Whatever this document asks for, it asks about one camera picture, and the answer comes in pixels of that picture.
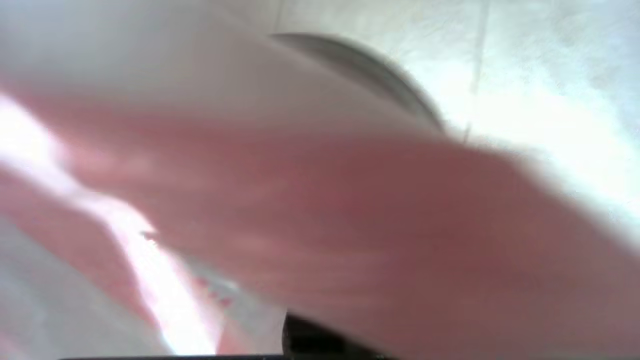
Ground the white red-printed plastic bag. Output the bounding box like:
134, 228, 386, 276
0, 0, 640, 358

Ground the black round trash bin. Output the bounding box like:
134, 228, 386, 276
270, 32, 447, 133

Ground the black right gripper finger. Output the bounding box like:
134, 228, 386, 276
282, 312, 401, 358

